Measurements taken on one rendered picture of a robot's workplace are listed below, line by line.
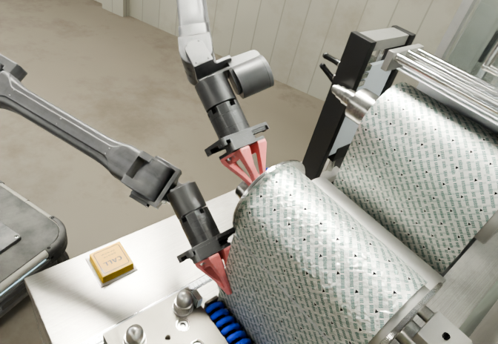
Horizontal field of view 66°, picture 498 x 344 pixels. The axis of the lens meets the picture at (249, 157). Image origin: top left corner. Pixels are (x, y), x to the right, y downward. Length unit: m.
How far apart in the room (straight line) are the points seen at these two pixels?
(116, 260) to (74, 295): 0.10
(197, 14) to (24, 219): 1.41
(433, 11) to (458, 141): 2.68
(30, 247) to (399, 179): 1.52
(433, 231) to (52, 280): 0.74
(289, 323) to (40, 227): 1.46
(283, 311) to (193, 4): 0.55
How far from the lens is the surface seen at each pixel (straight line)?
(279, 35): 3.66
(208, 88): 0.64
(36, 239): 1.87
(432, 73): 0.68
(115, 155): 0.72
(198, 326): 0.72
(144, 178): 0.69
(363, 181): 0.71
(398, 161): 0.66
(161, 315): 0.72
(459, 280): 1.21
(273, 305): 0.61
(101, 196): 2.33
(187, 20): 0.75
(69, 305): 0.90
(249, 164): 0.62
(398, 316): 0.50
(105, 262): 0.91
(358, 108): 0.73
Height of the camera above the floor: 1.67
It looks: 38 degrees down
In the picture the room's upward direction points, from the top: 14 degrees clockwise
